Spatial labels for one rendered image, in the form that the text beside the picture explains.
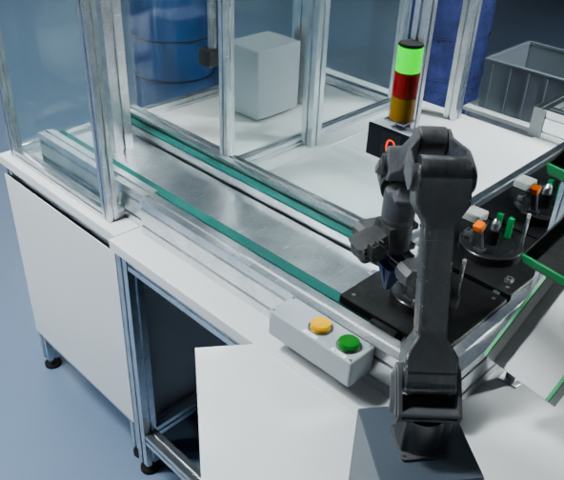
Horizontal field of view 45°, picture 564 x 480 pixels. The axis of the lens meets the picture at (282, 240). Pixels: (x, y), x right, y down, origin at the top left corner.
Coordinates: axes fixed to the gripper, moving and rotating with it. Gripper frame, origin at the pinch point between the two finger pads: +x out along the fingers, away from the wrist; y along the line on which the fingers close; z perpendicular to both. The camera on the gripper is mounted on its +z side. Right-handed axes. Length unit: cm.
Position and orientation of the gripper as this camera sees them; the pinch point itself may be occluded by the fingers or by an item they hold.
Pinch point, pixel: (389, 272)
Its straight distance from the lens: 125.7
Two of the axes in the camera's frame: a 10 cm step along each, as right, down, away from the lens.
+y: 4.3, 5.0, -7.5
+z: -9.0, 2.0, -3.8
